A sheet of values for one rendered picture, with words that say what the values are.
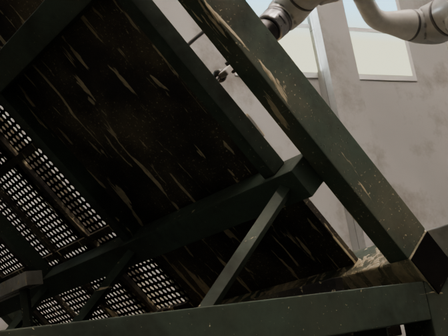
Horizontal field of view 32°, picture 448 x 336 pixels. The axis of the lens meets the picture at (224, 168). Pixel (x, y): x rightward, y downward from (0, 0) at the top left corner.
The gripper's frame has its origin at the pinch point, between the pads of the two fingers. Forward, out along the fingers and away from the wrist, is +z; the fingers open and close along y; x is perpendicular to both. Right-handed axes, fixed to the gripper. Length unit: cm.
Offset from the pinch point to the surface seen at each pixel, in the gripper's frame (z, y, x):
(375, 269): 22, 58, -18
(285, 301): 56, 37, -29
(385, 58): -423, 131, 279
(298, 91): 15.8, 10.7, -29.1
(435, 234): 0, 66, -20
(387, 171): -339, 198, 285
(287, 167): 24.0, 23.0, -19.2
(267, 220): 38, 27, -19
